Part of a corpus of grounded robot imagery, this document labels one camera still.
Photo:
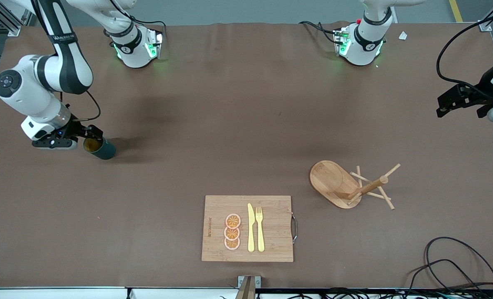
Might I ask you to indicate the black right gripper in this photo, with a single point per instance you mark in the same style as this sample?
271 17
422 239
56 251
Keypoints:
76 129

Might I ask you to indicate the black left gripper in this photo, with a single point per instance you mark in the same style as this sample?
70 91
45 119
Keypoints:
482 94

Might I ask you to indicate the dark teal mug yellow inside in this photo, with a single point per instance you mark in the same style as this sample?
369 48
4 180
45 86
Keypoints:
105 151

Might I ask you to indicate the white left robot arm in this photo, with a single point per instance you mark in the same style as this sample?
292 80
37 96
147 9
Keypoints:
364 43

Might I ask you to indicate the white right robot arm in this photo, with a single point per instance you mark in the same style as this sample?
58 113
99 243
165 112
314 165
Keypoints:
64 62

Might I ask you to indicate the wooden mug rack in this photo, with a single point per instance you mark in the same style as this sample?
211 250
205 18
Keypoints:
333 178

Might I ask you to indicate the small white paper scrap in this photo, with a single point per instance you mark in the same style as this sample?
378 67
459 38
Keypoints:
403 35

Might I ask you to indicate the brown table cover mat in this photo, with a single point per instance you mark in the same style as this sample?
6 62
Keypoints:
230 124

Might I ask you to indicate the toy orange slice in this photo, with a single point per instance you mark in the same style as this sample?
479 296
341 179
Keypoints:
233 220
232 244

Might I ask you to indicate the yellow plastic knife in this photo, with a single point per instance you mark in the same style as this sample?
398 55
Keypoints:
251 232

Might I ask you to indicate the yellow plastic fork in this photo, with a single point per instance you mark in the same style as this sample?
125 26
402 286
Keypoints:
260 236

